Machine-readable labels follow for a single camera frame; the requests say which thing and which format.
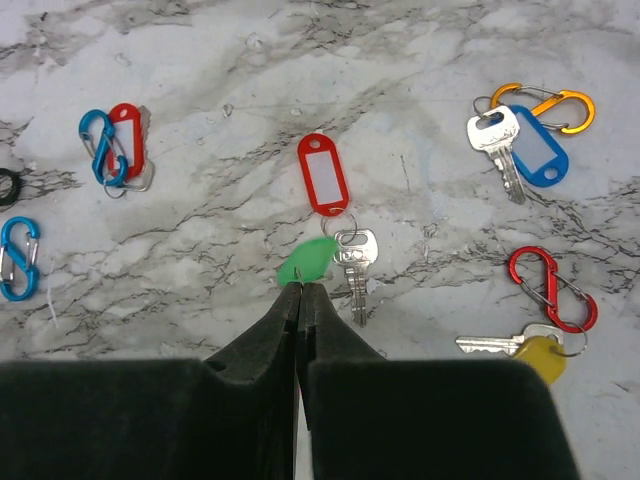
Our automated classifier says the blue tagged key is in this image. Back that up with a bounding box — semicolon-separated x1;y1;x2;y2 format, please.
466;104;570;205

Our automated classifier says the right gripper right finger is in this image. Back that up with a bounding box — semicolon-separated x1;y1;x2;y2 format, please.
298;284;579;479

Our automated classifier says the blue s carabiner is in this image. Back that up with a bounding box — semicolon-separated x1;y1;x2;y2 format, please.
1;216;41;302
78;109;128;188

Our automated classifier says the black yellow tagged key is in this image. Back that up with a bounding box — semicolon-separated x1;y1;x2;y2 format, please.
455;323;588;385

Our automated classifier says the red S carabiner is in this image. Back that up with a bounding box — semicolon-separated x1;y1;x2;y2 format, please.
508;246;599;334

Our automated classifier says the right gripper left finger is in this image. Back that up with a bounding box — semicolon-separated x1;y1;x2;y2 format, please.
1;283;301;479

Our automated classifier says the red tagged key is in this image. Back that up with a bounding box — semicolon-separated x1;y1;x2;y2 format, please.
104;103;155;199

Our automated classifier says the black S carabiner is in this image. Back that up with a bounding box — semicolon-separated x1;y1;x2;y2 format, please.
0;167;23;208

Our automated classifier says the red key tag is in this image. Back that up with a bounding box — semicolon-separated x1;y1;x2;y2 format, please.
296;131;379;329

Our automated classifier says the green key tag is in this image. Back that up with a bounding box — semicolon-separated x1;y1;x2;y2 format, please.
276;236;337;287

